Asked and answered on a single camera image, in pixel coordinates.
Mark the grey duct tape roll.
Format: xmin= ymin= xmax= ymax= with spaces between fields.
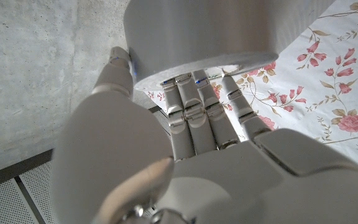
xmin=123 ymin=0 xmax=337 ymax=92

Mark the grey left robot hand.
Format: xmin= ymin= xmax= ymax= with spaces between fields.
xmin=50 ymin=46 xmax=358 ymax=224

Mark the floral backdrop cloth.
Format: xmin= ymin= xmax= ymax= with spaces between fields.
xmin=146 ymin=0 xmax=358 ymax=175

